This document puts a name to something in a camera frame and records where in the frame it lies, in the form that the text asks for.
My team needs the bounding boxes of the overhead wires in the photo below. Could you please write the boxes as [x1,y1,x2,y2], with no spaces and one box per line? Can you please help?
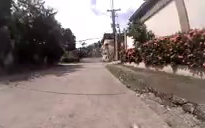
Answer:
[75,0,124,44]

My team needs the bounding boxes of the row of dark trees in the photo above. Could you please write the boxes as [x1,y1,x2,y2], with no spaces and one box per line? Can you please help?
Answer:
[0,0,78,72]

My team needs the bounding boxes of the green tree by wall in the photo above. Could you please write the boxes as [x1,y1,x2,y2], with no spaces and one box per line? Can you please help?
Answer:
[126,21,156,48]

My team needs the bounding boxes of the utility pole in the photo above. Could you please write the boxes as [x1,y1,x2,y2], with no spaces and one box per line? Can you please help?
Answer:
[106,0,122,62]

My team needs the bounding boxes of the small distant house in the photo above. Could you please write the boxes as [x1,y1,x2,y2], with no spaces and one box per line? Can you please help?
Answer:
[100,32,116,62]

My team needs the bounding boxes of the red flowering hedge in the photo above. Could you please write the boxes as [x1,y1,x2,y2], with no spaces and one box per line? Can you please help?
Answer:
[119,27,205,70]

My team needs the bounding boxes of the gravel roadside strip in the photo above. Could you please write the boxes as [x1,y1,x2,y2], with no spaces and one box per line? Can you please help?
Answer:
[104,63,205,128]

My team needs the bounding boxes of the white walled building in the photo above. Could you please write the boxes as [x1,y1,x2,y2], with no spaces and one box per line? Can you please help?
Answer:
[124,0,205,82]

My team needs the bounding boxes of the grey concrete road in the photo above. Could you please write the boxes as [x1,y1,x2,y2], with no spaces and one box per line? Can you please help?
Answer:
[0,61,171,128]

